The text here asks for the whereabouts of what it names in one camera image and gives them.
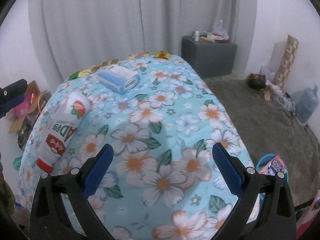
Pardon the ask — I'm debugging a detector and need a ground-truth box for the white AD milk bottle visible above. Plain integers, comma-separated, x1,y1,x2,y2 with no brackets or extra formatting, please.
36,92,90,173

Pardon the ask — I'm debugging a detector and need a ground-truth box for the blue plastic trash basket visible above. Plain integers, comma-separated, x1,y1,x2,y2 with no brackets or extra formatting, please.
255,153,289,183

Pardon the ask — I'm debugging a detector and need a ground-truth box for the cardboard box with pink bag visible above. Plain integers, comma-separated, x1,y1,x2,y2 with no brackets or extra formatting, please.
8,80,51,134

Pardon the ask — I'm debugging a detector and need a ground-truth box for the white curtain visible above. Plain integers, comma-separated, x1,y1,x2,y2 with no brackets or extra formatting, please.
28,0,257,86

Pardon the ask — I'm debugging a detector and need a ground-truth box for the blue white carton box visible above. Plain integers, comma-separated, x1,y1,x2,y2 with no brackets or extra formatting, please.
97,64,140,95

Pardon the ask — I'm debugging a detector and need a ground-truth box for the floral blue tablecloth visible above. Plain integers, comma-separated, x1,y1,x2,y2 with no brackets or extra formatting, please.
18,56,252,239

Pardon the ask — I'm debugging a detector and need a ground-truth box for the blue water jug on floor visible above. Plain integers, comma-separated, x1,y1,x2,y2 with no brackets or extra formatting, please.
295,84,319,125

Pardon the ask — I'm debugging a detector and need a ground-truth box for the dark brown floor box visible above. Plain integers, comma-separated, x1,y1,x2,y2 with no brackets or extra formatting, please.
248,73,266,89

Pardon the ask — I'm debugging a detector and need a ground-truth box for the patterned cardboard roll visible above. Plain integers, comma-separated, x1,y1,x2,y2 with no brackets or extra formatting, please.
272,34,299,88

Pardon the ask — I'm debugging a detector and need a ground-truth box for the gold foil wrapper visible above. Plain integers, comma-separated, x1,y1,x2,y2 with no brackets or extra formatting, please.
153,50,172,60

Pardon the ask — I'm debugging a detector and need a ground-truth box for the dark grey cabinet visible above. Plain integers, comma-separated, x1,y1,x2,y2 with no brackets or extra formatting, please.
181,36,237,79

